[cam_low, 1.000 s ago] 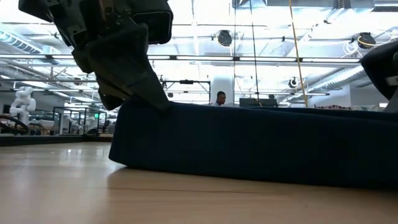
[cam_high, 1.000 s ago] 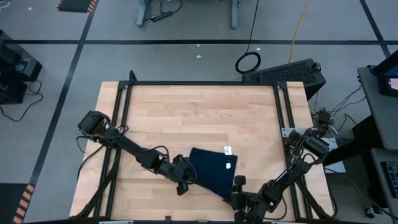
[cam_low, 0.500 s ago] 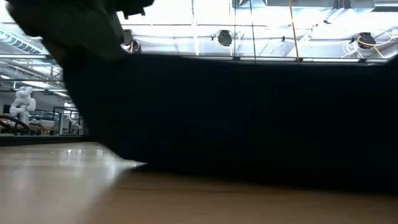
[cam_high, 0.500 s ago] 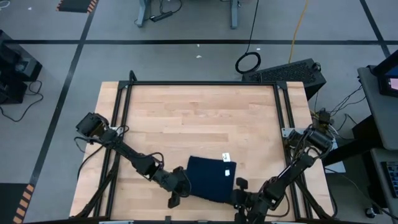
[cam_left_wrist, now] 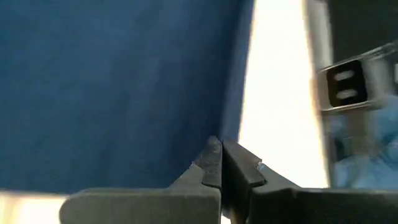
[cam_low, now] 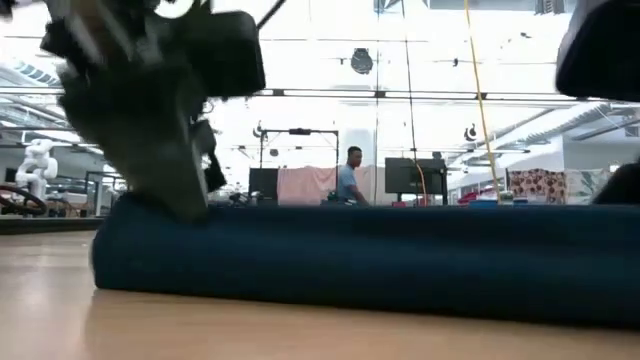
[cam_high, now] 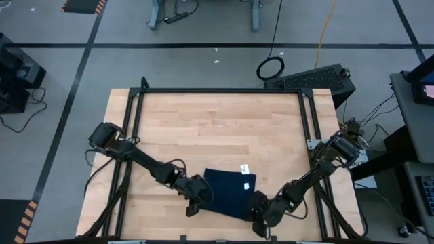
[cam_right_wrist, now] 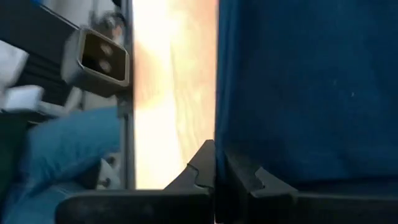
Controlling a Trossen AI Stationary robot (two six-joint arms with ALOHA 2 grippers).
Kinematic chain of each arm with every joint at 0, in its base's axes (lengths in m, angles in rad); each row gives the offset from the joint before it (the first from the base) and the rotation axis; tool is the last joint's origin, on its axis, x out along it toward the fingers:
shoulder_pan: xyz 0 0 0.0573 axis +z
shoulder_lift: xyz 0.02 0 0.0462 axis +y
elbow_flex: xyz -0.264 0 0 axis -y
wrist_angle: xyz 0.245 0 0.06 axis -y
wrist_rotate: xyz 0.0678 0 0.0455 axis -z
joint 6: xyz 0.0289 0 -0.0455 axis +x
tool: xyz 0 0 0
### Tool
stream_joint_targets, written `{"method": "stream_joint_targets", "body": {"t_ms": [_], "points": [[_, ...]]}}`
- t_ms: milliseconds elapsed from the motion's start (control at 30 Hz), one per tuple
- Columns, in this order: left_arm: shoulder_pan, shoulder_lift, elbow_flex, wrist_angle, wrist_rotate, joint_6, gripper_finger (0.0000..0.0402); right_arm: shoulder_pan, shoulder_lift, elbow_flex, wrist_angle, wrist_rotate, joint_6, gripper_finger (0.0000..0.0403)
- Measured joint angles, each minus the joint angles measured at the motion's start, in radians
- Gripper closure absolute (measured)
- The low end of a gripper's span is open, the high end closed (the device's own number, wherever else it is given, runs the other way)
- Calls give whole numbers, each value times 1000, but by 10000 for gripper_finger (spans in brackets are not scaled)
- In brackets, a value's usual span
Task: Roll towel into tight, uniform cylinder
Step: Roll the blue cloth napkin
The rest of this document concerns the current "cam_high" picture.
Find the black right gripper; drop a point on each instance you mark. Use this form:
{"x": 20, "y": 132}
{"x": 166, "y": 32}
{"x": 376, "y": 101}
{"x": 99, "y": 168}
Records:
{"x": 275, "y": 213}

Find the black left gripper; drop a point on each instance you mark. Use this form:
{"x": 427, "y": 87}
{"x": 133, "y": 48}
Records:
{"x": 195, "y": 189}

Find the navy blue towel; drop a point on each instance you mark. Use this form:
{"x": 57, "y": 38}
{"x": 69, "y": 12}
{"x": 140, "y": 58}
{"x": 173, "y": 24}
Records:
{"x": 230, "y": 193}

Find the white handwritten paper tag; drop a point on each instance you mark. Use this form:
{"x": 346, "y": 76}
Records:
{"x": 244, "y": 168}

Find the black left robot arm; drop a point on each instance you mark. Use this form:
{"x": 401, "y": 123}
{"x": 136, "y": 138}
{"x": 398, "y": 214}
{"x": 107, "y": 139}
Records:
{"x": 146, "y": 162}

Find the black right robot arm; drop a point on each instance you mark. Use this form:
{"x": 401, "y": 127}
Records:
{"x": 315, "y": 173}

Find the silver aluminium extrusion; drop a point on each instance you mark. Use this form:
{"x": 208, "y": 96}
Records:
{"x": 127, "y": 242}
{"x": 315, "y": 242}

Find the white printed paper sheet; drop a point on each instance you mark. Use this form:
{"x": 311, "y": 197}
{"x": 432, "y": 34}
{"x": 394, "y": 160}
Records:
{"x": 368, "y": 181}

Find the black power adapter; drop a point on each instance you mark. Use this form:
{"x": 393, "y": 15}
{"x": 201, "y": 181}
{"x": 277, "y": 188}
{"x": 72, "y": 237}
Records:
{"x": 353, "y": 127}

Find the black desk base bar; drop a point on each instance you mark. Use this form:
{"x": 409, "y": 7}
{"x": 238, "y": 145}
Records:
{"x": 383, "y": 162}

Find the black caster wheel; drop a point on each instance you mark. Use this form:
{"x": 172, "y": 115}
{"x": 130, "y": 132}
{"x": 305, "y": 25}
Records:
{"x": 403, "y": 232}

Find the black perforated computer tower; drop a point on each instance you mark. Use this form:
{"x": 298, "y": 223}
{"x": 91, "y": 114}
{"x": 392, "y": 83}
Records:
{"x": 312, "y": 79}

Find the grey side table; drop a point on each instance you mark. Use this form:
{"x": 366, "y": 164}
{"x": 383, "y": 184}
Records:
{"x": 412, "y": 203}

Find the grey desk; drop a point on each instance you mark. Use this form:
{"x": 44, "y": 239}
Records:
{"x": 417, "y": 128}

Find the black orange-striped floor mat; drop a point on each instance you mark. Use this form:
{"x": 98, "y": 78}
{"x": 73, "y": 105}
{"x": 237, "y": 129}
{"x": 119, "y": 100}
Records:
{"x": 10, "y": 220}
{"x": 83, "y": 6}

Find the black power strip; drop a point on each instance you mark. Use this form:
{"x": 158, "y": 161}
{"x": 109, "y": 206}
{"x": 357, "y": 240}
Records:
{"x": 176, "y": 18}

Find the grey desk leg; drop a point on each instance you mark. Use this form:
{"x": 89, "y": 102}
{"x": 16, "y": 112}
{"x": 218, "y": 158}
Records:
{"x": 255, "y": 17}
{"x": 156, "y": 15}

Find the black display screen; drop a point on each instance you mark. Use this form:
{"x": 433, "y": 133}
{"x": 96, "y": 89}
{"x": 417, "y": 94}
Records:
{"x": 424, "y": 89}

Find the black equipment stack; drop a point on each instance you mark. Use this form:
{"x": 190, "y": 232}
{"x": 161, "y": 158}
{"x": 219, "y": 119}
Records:
{"x": 17, "y": 67}

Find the black rail clamp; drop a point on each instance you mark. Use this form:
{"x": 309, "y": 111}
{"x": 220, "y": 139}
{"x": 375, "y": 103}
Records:
{"x": 273, "y": 239}
{"x": 183, "y": 239}

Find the silver mounting bracket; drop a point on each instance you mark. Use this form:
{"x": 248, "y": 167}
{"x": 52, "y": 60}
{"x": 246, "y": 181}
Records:
{"x": 312, "y": 144}

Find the black aluminium table frame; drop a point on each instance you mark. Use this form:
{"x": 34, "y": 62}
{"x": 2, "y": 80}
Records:
{"x": 220, "y": 90}

